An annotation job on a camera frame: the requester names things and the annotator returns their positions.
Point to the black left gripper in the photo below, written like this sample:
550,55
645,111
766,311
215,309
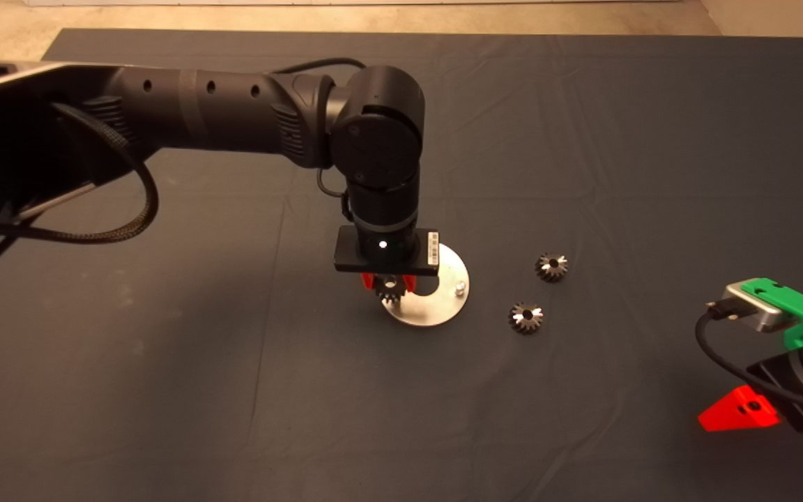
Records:
387,254

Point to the small steel planetary gear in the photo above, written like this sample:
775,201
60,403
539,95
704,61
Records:
525,318
391,291
551,267

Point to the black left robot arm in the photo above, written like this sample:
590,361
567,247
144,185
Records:
234,111

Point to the round metal carrier plate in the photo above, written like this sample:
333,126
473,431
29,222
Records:
436,307

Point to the dark grey table cloth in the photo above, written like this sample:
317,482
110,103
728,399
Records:
583,139

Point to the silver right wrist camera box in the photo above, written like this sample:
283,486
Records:
757,310

